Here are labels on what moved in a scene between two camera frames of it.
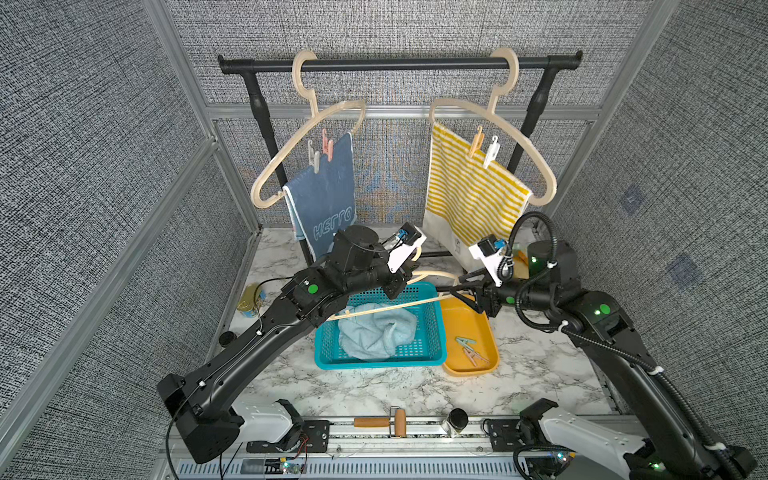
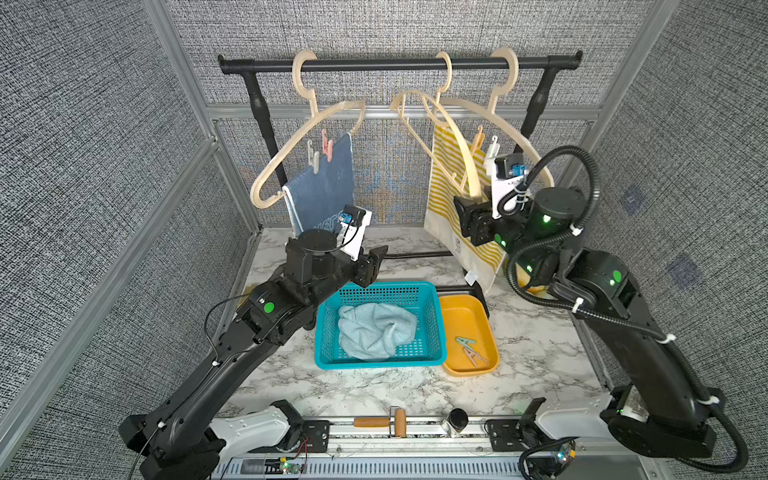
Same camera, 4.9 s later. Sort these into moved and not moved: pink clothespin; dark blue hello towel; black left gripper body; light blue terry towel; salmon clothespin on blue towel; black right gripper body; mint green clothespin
Moved: black right gripper body; black left gripper body
Not moved: mint green clothespin; pink clothespin; light blue terry towel; salmon clothespin on blue towel; dark blue hello towel
